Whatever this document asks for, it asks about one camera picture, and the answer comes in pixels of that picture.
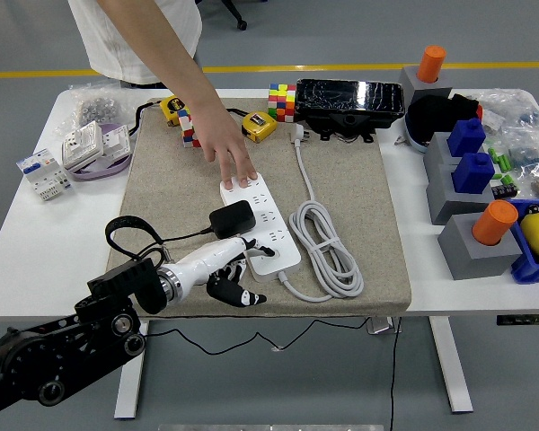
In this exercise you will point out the tall multicolour cube puzzle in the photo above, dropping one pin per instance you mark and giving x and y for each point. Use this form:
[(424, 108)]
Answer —
[(282, 103)]

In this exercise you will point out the black table control panel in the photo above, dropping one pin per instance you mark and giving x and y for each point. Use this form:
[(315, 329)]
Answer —
[(525, 320)]

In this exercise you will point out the yellow tape measure black label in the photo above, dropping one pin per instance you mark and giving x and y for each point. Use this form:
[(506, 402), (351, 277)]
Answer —
[(170, 105)]

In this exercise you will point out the grey-brown mat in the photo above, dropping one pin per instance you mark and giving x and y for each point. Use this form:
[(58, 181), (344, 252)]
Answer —
[(364, 179)]

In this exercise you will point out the yellow tape measure black clip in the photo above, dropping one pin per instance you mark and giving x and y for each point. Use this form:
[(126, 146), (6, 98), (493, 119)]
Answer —
[(258, 125)]

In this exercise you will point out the clear bag of blue parts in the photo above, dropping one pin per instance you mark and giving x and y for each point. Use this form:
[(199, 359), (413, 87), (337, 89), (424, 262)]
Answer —
[(527, 155)]

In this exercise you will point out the white power strip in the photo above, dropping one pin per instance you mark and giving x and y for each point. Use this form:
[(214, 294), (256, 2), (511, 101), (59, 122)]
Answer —
[(269, 197)]

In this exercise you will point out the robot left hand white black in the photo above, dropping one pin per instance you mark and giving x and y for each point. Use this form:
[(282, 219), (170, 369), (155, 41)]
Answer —
[(215, 256)]

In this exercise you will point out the person's left forearm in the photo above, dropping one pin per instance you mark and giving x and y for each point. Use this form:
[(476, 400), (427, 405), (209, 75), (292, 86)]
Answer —
[(170, 58)]

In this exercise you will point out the clear bag of small parts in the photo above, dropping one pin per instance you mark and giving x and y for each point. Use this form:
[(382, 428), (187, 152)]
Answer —
[(512, 108)]

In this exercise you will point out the green plastic pieces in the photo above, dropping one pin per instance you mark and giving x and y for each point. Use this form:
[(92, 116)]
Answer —
[(501, 159)]

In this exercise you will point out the small black terminal block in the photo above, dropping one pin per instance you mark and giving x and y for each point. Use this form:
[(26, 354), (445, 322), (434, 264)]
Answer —
[(505, 190)]

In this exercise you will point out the person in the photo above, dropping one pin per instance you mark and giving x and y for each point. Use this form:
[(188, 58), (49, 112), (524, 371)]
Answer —
[(103, 49)]

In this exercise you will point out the white blue circuit breaker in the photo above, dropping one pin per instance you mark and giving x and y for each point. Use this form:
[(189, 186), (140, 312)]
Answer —
[(40, 175)]

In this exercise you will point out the metal bracket under table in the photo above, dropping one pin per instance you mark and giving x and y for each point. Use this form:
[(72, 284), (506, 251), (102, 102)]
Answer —
[(382, 325)]

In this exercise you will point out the grey block with hole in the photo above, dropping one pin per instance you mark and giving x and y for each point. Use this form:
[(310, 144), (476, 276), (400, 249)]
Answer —
[(411, 83), (467, 260)]

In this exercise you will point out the black cloth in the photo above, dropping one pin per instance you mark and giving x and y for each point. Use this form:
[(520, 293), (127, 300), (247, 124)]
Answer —
[(431, 116)]

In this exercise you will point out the black plug adapter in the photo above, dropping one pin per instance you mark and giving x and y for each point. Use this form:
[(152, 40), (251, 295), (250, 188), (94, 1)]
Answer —
[(231, 220)]

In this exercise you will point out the grey block base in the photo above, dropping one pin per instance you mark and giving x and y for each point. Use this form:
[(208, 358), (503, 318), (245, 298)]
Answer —
[(444, 197), (435, 152)]

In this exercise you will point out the white table leg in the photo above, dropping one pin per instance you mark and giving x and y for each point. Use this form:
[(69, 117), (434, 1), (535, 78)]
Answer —
[(130, 386), (451, 368)]

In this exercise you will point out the orange cylinder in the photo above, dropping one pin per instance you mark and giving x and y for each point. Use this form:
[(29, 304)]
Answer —
[(494, 222), (431, 63)]

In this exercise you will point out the blue block with knob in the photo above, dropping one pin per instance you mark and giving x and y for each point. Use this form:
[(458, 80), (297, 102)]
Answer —
[(466, 137), (474, 173)]

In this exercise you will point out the cube puzzle with white face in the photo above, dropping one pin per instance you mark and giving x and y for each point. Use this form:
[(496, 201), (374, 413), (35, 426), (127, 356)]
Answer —
[(186, 130)]

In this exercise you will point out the person's left hand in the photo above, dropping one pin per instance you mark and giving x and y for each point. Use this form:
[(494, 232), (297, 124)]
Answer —
[(224, 139)]

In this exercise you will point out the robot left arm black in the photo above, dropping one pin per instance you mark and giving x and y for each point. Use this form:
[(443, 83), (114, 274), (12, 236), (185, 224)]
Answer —
[(49, 354)]

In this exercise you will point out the small metal clip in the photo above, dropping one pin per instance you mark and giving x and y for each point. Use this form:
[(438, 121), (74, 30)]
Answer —
[(400, 141)]

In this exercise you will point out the white wall socket panel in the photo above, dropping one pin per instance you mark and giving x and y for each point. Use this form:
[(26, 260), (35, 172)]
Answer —
[(83, 146)]

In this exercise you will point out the black office chair base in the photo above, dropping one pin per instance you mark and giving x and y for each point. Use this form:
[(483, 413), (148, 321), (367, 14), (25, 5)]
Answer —
[(235, 15)]

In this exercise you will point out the blue plastic bin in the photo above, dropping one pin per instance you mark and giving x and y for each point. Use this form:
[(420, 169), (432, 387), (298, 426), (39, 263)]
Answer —
[(527, 269)]

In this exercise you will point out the white wall switch panel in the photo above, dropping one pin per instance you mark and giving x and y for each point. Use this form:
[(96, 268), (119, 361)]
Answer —
[(117, 141)]

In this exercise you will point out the white blue round case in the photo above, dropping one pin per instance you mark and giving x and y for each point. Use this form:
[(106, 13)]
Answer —
[(415, 141)]

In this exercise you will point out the clear bag of metal nuts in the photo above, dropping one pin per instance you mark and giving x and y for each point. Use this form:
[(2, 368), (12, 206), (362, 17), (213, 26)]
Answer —
[(96, 108)]

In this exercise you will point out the glossy black box device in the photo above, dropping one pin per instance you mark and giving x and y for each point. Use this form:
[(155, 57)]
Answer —
[(341, 96)]

